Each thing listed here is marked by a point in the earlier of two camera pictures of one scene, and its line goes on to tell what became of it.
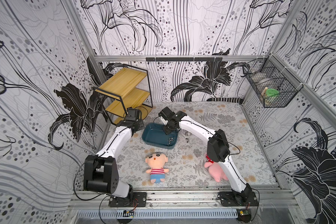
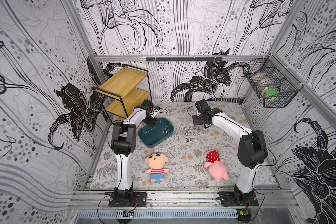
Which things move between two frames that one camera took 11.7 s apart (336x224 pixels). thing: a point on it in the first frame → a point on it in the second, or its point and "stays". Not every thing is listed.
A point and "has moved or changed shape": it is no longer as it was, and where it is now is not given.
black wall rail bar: [184, 59] stays
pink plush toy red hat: [215, 170] stays
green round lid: [271, 92] stays
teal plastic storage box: [153, 134] has moved or changed shape
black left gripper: [141, 125] → [152, 122]
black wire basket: [275, 85] stays
